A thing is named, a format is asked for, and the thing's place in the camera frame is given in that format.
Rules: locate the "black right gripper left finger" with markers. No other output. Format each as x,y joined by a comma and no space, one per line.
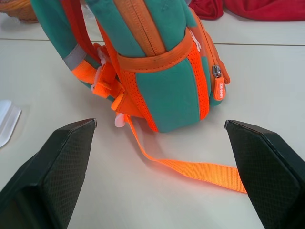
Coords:
57,171

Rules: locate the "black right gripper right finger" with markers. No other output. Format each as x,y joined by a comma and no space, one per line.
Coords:
269,171

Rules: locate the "teal and orange backpack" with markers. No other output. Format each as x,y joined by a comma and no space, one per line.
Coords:
157,69

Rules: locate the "white plastic object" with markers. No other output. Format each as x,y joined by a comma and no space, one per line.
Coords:
7,121

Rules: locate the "red cloth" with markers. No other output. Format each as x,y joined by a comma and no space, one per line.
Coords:
250,9

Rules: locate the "woven wicker basket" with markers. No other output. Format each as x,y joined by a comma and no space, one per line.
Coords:
20,10

